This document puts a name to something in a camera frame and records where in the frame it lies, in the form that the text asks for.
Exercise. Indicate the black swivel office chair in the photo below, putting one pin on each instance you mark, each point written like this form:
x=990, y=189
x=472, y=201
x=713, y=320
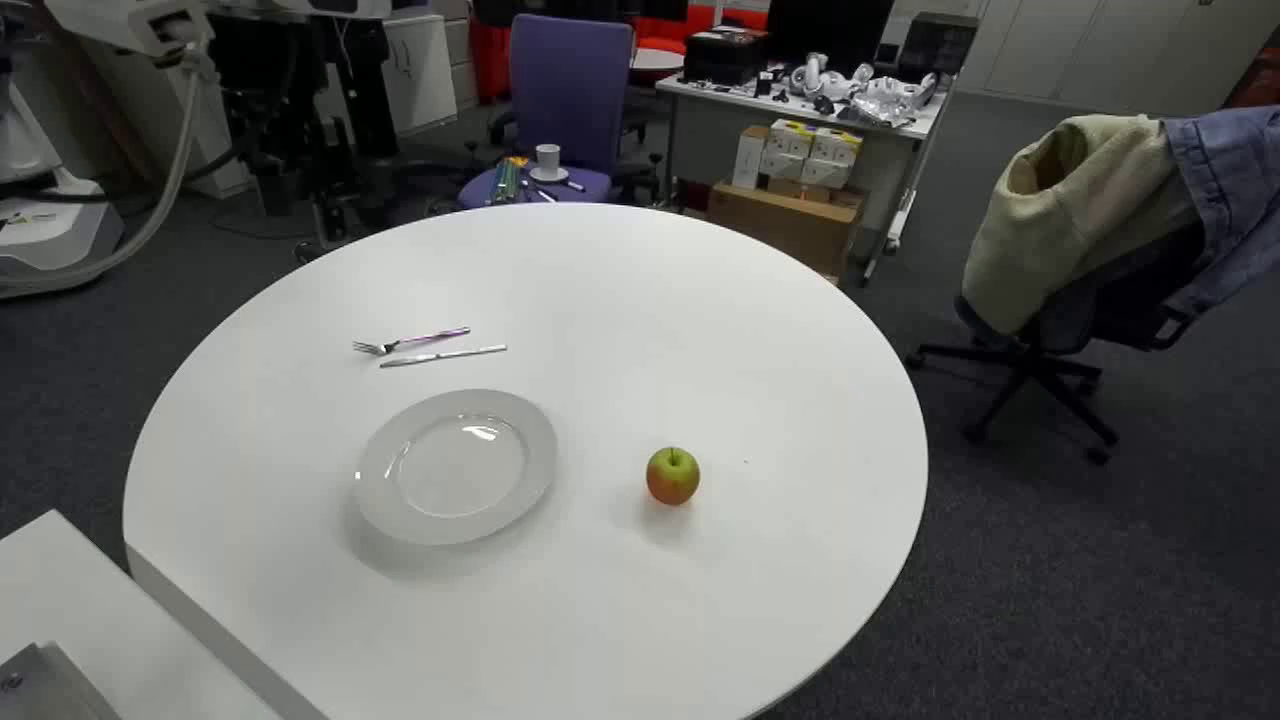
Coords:
x=1033, y=364

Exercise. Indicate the blue denim jacket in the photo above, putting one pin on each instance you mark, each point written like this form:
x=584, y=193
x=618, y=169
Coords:
x=1232, y=186

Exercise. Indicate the purple upholstered chair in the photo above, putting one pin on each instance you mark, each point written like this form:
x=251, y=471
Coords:
x=569, y=80

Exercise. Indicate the silver fork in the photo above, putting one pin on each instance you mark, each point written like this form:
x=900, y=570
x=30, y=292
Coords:
x=414, y=340

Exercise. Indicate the black box device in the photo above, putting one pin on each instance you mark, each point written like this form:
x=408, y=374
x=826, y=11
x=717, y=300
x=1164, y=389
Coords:
x=726, y=58

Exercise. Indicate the wide black desk monitor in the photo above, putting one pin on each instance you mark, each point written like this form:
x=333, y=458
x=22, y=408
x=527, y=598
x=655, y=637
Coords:
x=826, y=29

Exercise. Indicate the white cup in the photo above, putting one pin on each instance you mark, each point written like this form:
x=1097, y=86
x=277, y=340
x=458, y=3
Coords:
x=545, y=158

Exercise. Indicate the white yellow paper bag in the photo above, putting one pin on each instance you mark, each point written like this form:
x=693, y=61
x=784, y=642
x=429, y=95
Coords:
x=834, y=163
x=784, y=151

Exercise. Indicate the white ceramic plate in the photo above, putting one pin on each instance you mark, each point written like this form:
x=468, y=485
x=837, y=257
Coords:
x=453, y=466

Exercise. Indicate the grey cluttered desk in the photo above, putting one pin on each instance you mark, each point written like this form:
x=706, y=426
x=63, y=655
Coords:
x=900, y=165

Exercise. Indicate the small white carton box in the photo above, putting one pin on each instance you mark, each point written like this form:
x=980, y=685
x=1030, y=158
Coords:
x=744, y=158

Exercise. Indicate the black equipment stand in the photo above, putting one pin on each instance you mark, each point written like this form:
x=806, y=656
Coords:
x=306, y=104

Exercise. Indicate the pile of white clutter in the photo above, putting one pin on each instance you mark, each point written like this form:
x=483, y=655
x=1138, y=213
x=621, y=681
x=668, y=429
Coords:
x=854, y=86

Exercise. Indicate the grey metal bracket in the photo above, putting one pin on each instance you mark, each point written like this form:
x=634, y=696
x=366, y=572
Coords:
x=43, y=681

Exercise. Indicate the silver table knife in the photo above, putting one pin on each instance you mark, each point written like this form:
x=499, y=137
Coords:
x=440, y=352

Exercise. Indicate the brown cardboard box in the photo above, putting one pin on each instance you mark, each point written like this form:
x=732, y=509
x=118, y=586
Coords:
x=784, y=225

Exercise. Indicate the white saucer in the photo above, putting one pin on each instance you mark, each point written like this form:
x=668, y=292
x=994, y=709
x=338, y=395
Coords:
x=549, y=177

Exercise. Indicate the beige jacket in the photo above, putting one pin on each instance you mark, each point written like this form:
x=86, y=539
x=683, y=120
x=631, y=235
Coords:
x=1065, y=201

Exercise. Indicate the small black desk monitor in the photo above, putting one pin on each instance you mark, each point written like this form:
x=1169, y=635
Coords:
x=938, y=43

